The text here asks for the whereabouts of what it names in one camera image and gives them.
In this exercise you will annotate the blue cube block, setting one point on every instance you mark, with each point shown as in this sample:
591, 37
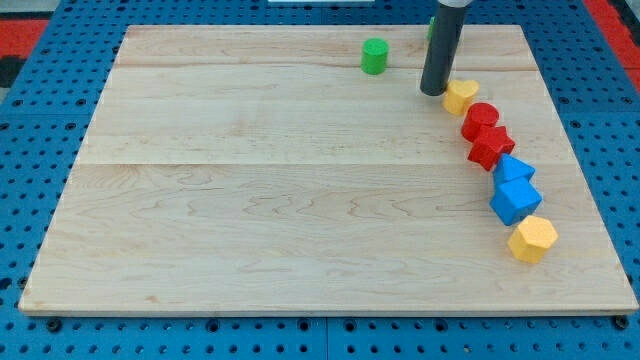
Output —
515, 200

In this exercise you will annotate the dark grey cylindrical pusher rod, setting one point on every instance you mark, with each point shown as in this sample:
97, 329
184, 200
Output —
445, 34

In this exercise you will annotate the light wooden board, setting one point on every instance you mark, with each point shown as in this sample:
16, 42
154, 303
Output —
258, 171

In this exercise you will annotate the yellow heart block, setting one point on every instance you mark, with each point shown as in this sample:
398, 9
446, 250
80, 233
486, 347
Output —
459, 96

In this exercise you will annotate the green block behind rod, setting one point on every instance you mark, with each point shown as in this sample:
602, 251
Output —
430, 29

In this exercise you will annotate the red cylinder block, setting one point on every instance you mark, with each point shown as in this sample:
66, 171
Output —
479, 116

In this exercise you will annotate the blue triangle block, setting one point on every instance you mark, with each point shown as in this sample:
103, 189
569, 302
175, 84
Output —
510, 168

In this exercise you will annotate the red star block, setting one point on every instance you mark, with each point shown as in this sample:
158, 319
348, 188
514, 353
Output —
490, 144

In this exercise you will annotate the yellow hexagon block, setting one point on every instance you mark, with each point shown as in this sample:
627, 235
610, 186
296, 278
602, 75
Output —
532, 238

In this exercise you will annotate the green cylinder block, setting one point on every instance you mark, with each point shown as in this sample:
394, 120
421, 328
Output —
374, 56

